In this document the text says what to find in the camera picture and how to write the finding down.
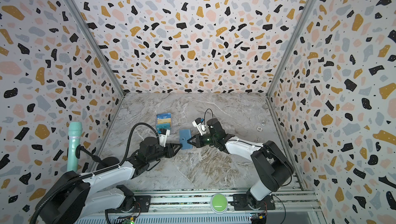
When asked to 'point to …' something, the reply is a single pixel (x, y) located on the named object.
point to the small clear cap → (263, 123)
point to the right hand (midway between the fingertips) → (191, 142)
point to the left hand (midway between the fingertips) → (184, 145)
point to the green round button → (219, 203)
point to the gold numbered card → (165, 120)
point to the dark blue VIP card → (164, 115)
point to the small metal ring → (259, 127)
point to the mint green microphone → (75, 135)
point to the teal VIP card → (166, 126)
